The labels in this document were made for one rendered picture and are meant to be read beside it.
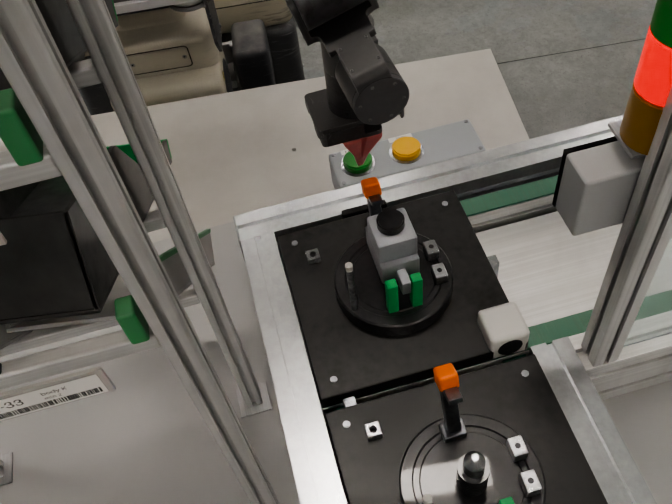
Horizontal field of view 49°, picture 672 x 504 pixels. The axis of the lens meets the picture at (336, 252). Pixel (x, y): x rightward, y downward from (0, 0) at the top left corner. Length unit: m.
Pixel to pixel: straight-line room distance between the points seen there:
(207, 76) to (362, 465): 0.91
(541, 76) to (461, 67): 1.35
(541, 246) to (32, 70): 0.77
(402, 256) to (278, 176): 0.42
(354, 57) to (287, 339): 0.34
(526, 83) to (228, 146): 1.57
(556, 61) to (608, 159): 2.09
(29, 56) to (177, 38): 1.13
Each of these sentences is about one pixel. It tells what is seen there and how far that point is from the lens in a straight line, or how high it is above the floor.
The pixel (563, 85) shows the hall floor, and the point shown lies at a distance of 2.64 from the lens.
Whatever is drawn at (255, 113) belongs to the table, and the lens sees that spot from 1.28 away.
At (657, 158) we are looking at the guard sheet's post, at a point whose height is 1.27.
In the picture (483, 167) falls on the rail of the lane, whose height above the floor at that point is 0.96.
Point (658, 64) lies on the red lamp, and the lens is 0.57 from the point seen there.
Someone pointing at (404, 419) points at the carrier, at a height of 0.97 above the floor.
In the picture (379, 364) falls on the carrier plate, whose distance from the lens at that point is 0.82.
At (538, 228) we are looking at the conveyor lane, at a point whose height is 0.92.
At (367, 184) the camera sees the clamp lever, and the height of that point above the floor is 1.07.
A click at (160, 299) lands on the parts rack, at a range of 0.44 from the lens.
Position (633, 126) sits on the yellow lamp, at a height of 1.28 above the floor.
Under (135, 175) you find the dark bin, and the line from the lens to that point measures 0.62.
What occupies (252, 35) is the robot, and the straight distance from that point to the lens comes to 1.63.
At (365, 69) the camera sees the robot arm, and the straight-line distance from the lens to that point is 0.70.
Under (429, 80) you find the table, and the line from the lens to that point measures 1.30.
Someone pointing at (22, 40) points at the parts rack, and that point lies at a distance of 0.31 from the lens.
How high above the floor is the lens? 1.69
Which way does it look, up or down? 53 degrees down
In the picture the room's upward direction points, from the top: 9 degrees counter-clockwise
